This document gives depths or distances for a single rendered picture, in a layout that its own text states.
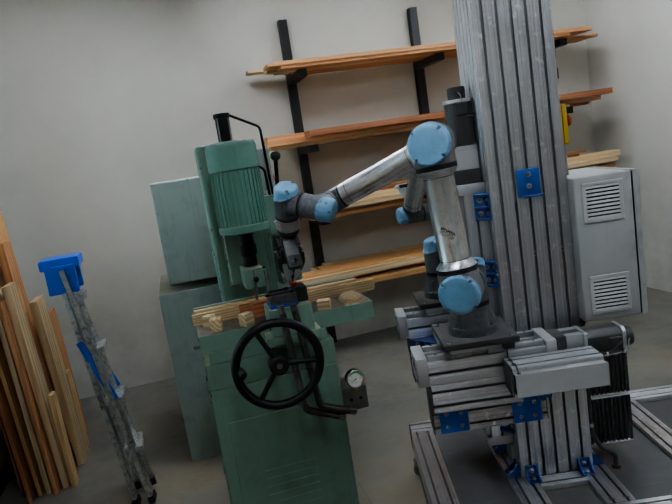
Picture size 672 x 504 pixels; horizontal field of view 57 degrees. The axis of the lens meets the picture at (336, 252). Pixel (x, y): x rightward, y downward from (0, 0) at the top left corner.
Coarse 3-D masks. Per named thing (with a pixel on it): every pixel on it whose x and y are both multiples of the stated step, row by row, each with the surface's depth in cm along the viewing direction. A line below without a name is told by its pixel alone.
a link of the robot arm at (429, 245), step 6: (426, 240) 235; (432, 240) 232; (426, 246) 233; (432, 246) 231; (426, 252) 233; (432, 252) 231; (426, 258) 234; (432, 258) 232; (438, 258) 231; (426, 264) 235; (432, 264) 232; (438, 264) 231; (426, 270) 236; (432, 270) 233
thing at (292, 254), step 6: (282, 240) 192; (288, 240) 192; (294, 240) 192; (282, 246) 193; (288, 246) 191; (294, 246) 191; (288, 252) 190; (294, 252) 190; (288, 258) 189; (294, 258) 189; (300, 258) 190; (288, 264) 188; (294, 264) 188; (300, 264) 189
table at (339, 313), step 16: (336, 304) 215; (352, 304) 211; (368, 304) 212; (256, 320) 210; (320, 320) 209; (336, 320) 210; (352, 320) 212; (208, 336) 200; (224, 336) 201; (240, 336) 203; (272, 336) 198; (320, 336) 200; (208, 352) 201
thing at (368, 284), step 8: (360, 280) 229; (368, 280) 228; (328, 288) 224; (336, 288) 225; (344, 288) 226; (352, 288) 227; (360, 288) 228; (368, 288) 228; (312, 296) 223; (320, 296) 224; (328, 296) 225; (336, 296) 226; (208, 312) 215; (216, 312) 215; (224, 312) 216; (232, 312) 217; (200, 320) 214; (224, 320) 216
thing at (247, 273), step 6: (258, 264) 220; (240, 270) 223; (246, 270) 212; (252, 270) 213; (258, 270) 213; (246, 276) 212; (252, 276) 213; (258, 276) 213; (246, 282) 213; (252, 282) 213; (258, 282) 214; (264, 282) 214; (246, 288) 213; (252, 288) 214
